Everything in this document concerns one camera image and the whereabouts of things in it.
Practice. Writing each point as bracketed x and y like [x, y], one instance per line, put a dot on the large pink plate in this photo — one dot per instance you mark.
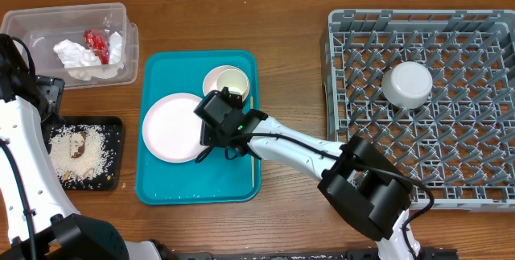
[171, 130]

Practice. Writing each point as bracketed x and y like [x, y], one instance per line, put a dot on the black rectangular tray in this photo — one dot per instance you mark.
[115, 138]

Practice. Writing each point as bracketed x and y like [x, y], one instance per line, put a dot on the red snack wrapper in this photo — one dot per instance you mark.
[97, 42]

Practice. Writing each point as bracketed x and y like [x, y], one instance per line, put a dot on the grey dishwasher rack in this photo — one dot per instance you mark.
[460, 142]

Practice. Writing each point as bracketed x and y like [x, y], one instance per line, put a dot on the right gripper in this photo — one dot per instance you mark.
[208, 135]

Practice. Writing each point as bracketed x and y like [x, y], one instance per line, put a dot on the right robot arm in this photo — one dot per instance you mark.
[360, 183]

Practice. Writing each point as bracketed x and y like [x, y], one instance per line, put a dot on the white cup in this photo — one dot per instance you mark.
[235, 80]

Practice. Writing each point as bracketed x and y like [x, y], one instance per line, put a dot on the teal serving tray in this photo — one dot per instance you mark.
[220, 177]

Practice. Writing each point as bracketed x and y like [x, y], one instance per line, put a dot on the wooden chopstick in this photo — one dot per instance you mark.
[252, 158]

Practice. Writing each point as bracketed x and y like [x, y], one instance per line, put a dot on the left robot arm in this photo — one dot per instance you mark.
[42, 221]

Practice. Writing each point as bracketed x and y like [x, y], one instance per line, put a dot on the clear plastic storage bin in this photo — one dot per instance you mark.
[43, 28]

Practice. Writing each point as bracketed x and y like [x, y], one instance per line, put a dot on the food scraps rice pile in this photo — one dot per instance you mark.
[80, 152]

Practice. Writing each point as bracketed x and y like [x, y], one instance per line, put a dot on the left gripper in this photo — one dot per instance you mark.
[51, 88]

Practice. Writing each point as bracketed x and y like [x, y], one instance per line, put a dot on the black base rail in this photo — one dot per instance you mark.
[356, 254]

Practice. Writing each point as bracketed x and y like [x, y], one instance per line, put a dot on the white tissue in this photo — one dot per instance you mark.
[85, 65]

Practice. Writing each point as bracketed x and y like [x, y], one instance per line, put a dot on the grey bowl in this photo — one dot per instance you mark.
[407, 85]

